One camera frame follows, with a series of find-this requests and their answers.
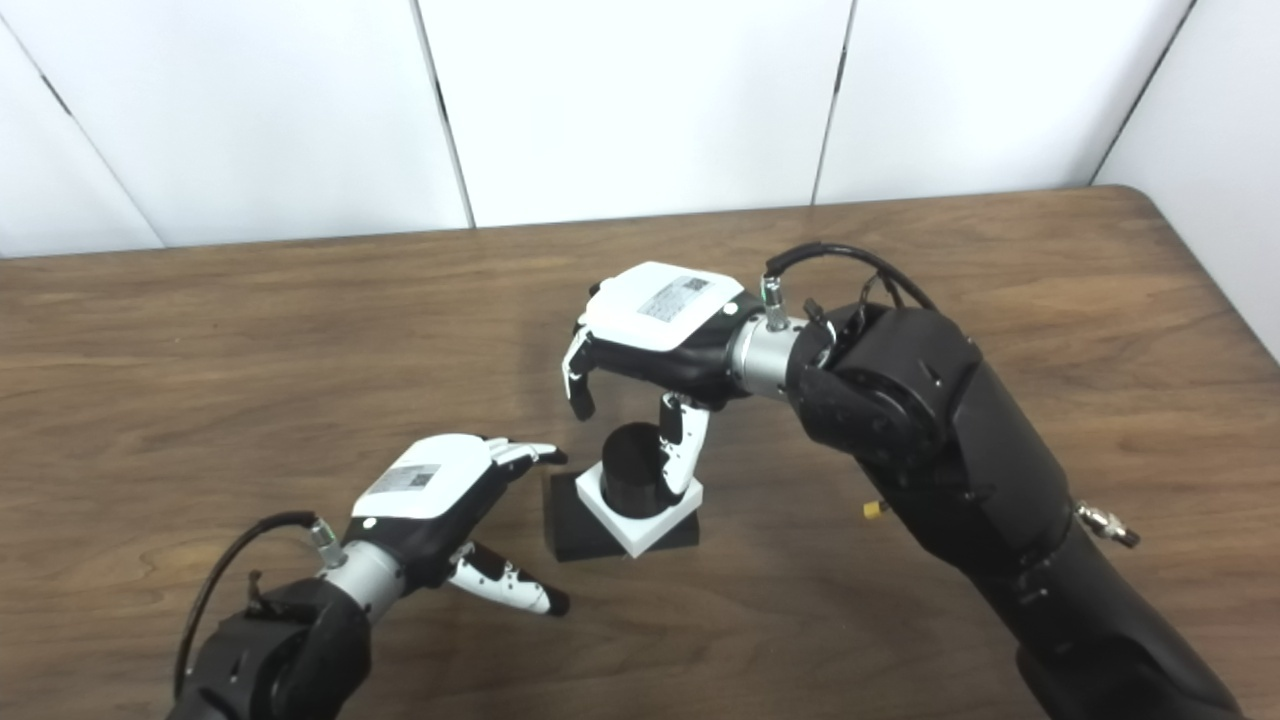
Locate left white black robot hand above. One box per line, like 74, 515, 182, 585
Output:
345, 433, 571, 618

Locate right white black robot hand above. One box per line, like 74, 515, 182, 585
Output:
562, 261, 767, 498

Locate black peg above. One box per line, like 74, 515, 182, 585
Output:
543, 422, 701, 563

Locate white square piece with hole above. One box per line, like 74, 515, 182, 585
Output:
575, 460, 704, 559

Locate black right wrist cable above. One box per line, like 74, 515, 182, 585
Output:
762, 242, 936, 331

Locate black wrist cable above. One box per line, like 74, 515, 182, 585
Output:
762, 242, 936, 331
172, 511, 346, 701

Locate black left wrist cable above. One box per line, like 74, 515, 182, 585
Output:
172, 511, 346, 701

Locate silver cable connector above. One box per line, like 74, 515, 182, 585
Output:
1075, 500, 1141, 549

